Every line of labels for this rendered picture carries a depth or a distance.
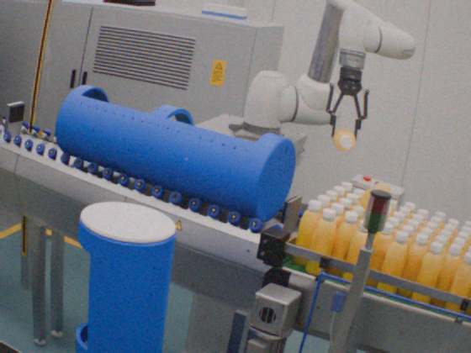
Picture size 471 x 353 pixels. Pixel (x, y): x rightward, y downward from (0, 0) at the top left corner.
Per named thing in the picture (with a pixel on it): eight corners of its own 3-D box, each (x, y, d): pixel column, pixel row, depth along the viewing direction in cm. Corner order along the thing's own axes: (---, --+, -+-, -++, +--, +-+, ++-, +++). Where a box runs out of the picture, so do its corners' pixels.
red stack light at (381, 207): (370, 204, 200) (373, 190, 199) (390, 210, 197) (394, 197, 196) (363, 209, 194) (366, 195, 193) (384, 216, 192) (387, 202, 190)
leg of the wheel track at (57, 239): (55, 330, 330) (58, 213, 312) (65, 335, 328) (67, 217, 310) (49, 334, 325) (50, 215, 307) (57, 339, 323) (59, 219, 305)
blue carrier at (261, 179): (95, 144, 302) (101, 78, 292) (289, 208, 266) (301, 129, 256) (52, 162, 278) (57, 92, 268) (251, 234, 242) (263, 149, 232)
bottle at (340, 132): (341, 121, 245) (346, 125, 227) (356, 137, 246) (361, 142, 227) (327, 136, 246) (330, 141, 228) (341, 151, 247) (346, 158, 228)
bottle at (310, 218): (287, 261, 234) (299, 206, 229) (297, 255, 240) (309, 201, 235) (307, 268, 231) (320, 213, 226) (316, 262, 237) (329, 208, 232)
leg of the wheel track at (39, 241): (39, 339, 318) (39, 219, 300) (48, 344, 316) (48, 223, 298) (32, 342, 313) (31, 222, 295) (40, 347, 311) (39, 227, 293)
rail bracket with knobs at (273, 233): (267, 255, 238) (272, 224, 235) (287, 261, 235) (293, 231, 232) (252, 263, 230) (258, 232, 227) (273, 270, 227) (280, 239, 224)
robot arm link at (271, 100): (237, 116, 313) (246, 65, 307) (279, 120, 318) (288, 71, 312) (248, 126, 298) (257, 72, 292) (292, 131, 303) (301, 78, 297)
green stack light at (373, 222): (366, 221, 201) (370, 204, 200) (386, 228, 198) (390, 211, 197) (359, 227, 196) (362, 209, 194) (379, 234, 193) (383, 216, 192)
